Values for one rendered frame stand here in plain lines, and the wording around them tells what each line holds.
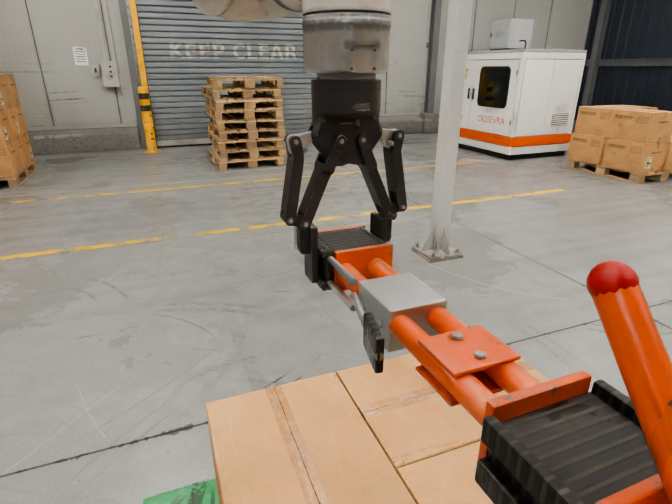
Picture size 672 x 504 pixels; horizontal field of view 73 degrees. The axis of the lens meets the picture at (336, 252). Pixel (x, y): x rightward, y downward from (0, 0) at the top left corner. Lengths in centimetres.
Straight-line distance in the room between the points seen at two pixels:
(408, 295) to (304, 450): 84
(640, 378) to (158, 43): 936
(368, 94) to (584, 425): 34
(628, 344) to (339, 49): 35
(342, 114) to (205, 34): 907
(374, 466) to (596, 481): 94
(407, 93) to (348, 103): 1057
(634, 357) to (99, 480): 197
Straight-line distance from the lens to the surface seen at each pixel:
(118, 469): 210
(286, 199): 51
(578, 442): 31
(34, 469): 225
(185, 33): 950
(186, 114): 950
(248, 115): 707
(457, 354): 37
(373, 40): 48
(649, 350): 26
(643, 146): 721
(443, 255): 372
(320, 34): 48
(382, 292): 44
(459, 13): 355
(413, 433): 129
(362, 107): 48
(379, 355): 38
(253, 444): 126
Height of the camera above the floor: 143
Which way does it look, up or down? 22 degrees down
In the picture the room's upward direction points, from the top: straight up
